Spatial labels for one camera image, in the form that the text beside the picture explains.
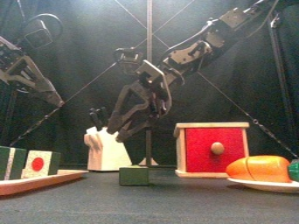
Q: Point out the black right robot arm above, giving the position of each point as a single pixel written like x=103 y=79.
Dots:
x=234 y=20

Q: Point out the green cube sushi piece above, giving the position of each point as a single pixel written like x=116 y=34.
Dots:
x=134 y=175

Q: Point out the white sushi with red dot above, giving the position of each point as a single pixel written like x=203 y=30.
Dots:
x=38 y=164

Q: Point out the wooden sushi plate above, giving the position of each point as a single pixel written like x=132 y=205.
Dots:
x=43 y=180

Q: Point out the white round plate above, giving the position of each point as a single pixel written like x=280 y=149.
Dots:
x=268 y=186

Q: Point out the white toy knife block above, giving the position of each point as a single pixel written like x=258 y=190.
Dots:
x=107 y=151

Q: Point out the wooden box with red drawer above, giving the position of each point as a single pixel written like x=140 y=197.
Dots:
x=212 y=148

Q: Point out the orange toy carrot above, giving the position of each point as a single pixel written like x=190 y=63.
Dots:
x=259 y=168

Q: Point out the green toy vegetable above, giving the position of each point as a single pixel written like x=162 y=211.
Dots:
x=294 y=170

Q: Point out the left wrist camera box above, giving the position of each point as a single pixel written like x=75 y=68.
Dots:
x=36 y=35

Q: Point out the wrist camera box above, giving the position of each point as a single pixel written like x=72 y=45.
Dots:
x=36 y=35
x=127 y=59

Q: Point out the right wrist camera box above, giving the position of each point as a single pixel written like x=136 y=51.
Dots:
x=127 y=59

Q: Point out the vertical metal frame pole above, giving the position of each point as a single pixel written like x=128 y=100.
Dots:
x=148 y=29

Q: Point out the black metal frame strut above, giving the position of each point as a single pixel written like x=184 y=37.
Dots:
x=278 y=73

